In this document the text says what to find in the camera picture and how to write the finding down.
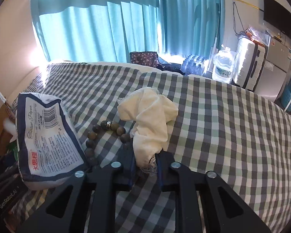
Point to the green snack packet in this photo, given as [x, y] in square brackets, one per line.
[12, 148]

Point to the wide teal window curtain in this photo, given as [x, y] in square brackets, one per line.
[94, 21]

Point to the blue white tissue pack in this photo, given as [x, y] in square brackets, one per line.
[48, 136]

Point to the white suitcase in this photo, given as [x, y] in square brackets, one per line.
[247, 63]

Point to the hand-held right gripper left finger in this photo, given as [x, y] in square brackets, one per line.
[132, 167]

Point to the dark dotted bag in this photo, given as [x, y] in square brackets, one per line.
[143, 59]

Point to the clear plastic bag pile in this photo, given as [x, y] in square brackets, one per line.
[255, 35]

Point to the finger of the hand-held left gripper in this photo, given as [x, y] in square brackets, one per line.
[2, 170]

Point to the green white checkered blanket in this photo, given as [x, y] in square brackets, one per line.
[220, 138]

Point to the dark cloth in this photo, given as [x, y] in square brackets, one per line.
[169, 66]

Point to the pack of water bottles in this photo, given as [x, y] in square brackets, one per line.
[192, 64]

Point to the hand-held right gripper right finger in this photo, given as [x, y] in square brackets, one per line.
[160, 172]

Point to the black wall television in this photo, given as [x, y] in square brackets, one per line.
[281, 17]

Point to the silver mini fridge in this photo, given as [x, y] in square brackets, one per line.
[274, 72]

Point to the large clear water jug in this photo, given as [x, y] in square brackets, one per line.
[223, 65]

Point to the cream lace cloth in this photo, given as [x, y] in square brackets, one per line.
[150, 116]

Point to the narrow teal window curtain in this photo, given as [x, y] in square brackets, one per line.
[189, 17]

